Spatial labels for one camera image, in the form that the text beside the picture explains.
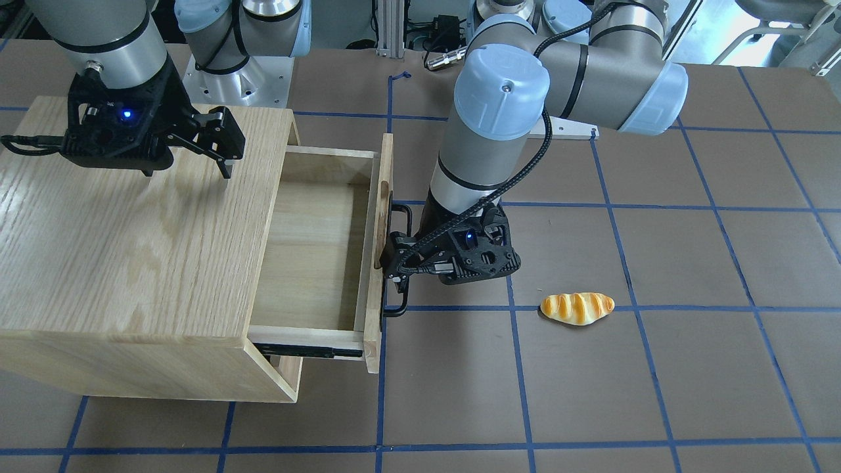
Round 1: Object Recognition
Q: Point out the wooden drawer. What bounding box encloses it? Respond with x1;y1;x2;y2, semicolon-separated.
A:
248;133;394;374

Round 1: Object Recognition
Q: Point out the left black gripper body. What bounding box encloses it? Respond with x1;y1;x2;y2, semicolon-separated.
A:
381;197;487;281

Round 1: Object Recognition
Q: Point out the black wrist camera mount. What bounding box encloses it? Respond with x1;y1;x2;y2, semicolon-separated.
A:
420;203;522;285
59;66;173;171

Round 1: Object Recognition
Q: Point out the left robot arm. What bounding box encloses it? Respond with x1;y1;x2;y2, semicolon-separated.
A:
380;1;689;296

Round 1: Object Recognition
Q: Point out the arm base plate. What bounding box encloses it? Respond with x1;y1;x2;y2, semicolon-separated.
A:
528;117;600;140
183;56;295;108

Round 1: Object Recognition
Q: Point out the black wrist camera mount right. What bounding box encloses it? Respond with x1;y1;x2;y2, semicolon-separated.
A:
59;66;173;171

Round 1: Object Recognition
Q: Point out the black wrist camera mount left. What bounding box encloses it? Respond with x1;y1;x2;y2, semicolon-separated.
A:
420;203;522;285

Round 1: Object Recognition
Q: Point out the toy bread roll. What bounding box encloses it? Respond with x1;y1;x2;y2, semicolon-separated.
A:
539;292;615;327

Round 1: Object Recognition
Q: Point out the black drawer handle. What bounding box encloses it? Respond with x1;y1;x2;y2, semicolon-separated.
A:
380;192;413;327

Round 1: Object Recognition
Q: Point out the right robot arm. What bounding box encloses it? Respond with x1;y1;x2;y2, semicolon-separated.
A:
2;1;311;179

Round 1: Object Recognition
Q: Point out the wooden drawer cabinet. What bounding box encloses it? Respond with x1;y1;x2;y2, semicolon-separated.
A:
1;107;302;402

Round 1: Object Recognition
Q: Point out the aluminium frame post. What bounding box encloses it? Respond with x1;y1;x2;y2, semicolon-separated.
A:
375;0;408;60

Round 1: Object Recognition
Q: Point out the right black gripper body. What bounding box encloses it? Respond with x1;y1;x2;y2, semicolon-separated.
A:
151;56;246;162

